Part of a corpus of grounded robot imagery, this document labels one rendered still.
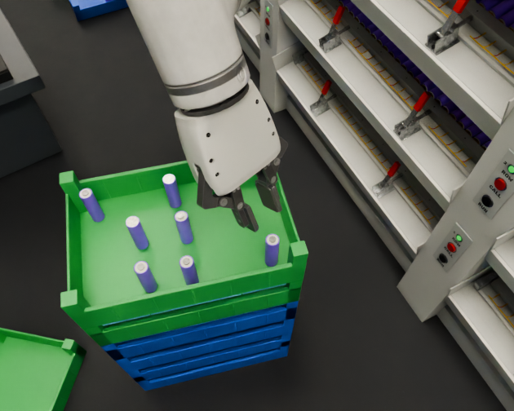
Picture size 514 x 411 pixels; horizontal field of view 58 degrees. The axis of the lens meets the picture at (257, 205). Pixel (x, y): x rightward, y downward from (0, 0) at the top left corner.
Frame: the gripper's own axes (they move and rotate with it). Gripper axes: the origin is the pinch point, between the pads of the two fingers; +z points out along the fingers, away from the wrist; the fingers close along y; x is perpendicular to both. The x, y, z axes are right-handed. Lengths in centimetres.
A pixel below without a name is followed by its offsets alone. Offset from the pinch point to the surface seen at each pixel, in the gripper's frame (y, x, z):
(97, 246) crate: 16.5, -19.1, 3.4
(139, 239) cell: 11.9, -13.2, 2.7
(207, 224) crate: 2.7, -11.8, 6.8
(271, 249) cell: 0.7, 0.6, 6.9
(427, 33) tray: -38.4, -1.5, -4.1
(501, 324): -30, 15, 45
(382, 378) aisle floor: -12, 0, 57
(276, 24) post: -49, -50, 1
